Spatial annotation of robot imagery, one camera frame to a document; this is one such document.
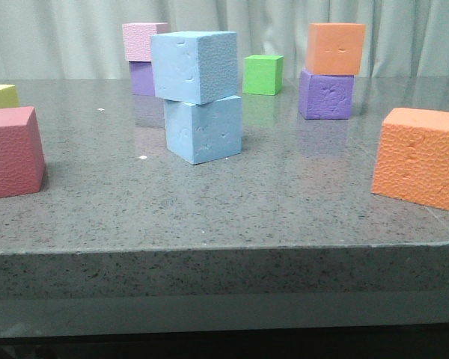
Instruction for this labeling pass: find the yellow foam block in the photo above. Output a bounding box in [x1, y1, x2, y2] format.
[0, 84, 19, 108]

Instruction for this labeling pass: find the light blue foam block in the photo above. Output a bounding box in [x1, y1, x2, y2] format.
[151, 31, 238, 105]
[164, 96, 242, 165]

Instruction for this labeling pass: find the large red foam block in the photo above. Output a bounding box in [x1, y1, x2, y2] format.
[0, 106, 46, 198]

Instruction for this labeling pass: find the green foam block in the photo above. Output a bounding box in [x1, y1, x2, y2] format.
[242, 55, 284, 95]

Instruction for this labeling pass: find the purple foam block under orange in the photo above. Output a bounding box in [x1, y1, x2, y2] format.
[298, 68, 355, 120]

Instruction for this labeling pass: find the large orange foam block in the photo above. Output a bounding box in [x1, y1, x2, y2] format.
[371, 108, 449, 211]

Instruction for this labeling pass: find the purple foam block under pink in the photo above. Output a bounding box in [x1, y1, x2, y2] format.
[129, 61, 155, 96]

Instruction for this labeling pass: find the grey-green curtain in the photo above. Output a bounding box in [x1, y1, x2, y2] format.
[0, 1, 449, 79]

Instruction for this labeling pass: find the orange foam block on purple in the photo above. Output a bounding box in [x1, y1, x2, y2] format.
[305, 22, 365, 76]

